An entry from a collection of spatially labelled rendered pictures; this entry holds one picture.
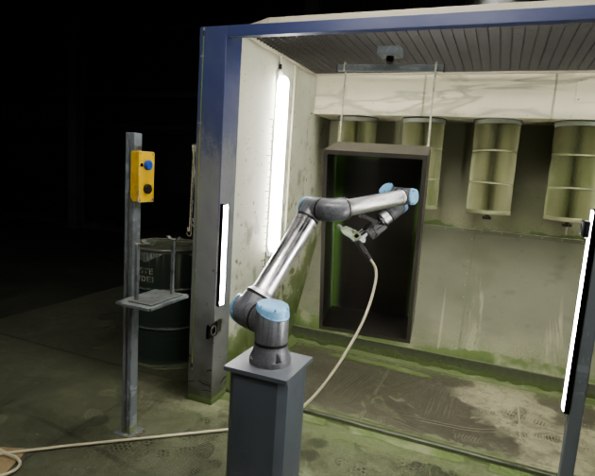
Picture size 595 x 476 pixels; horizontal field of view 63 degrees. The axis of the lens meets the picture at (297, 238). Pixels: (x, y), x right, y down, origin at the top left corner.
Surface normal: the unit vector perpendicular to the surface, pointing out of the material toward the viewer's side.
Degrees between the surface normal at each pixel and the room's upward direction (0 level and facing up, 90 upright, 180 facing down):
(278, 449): 90
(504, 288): 57
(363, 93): 90
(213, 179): 90
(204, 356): 90
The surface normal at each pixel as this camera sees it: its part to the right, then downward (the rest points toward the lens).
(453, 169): -0.38, 0.11
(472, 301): -0.29, -0.45
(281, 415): 0.38, 0.15
